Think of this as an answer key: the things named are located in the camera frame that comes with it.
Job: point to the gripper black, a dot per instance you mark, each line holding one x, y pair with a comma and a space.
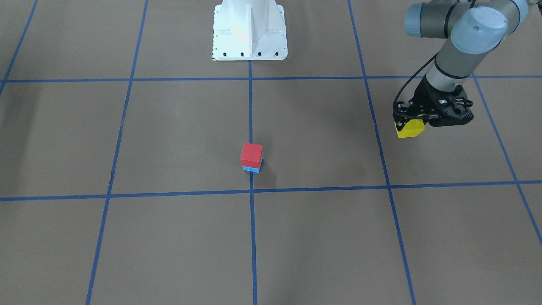
424, 96

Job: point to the yellow cube block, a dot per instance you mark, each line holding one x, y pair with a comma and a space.
410, 129

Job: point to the blue cube block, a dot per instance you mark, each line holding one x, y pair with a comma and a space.
252, 169

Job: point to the red cube block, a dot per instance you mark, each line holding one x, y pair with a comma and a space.
251, 155

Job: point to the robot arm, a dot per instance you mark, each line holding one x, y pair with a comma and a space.
471, 30

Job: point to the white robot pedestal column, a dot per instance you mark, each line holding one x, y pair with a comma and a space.
249, 30

